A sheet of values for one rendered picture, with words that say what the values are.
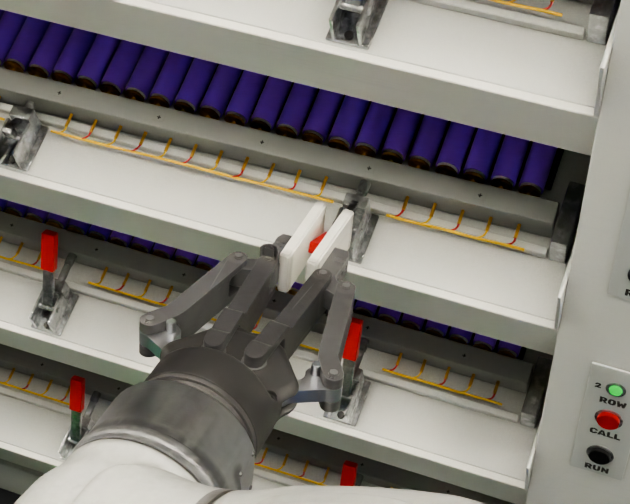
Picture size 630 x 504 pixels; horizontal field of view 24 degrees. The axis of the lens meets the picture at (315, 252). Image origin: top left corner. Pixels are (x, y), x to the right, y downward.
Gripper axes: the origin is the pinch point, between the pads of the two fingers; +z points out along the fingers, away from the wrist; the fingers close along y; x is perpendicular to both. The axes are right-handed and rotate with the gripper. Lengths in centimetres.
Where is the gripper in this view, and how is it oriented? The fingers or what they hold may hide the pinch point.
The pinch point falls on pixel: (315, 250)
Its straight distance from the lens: 95.5
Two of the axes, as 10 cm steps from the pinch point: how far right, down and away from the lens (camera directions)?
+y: 9.3, 2.6, -2.4
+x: 0.8, -8.2, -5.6
